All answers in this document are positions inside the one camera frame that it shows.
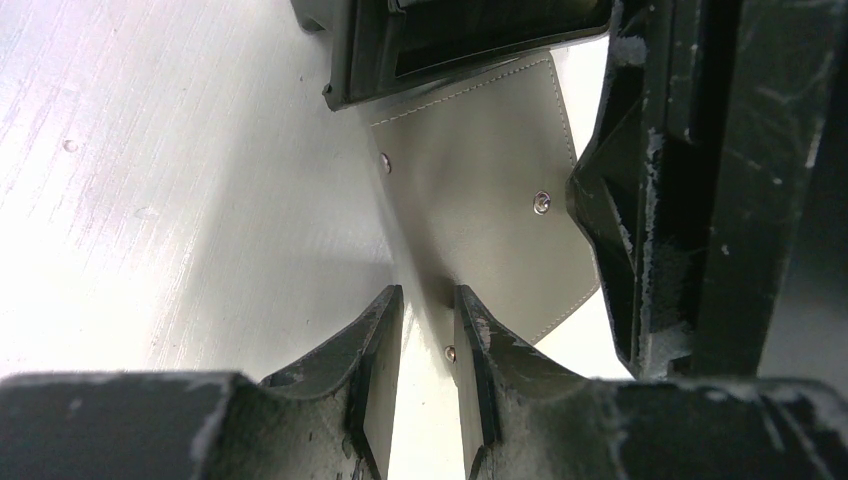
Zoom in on grey leather card holder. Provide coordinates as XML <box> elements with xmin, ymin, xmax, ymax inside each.
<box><xmin>367</xmin><ymin>51</ymin><xmax>603</xmax><ymax>386</ymax></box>

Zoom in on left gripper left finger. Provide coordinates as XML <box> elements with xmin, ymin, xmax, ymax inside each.
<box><xmin>1</xmin><ymin>285</ymin><xmax>404</xmax><ymax>479</ymax></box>

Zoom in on black plastic card box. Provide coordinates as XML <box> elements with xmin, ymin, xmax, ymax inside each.
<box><xmin>292</xmin><ymin>0</ymin><xmax>613</xmax><ymax>111</ymax></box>

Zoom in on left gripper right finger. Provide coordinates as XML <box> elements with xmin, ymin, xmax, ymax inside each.
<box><xmin>454</xmin><ymin>285</ymin><xmax>847</xmax><ymax>479</ymax></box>

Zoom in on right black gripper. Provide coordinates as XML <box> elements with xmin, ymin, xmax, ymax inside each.
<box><xmin>566</xmin><ymin>1</ymin><xmax>847</xmax><ymax>379</ymax></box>

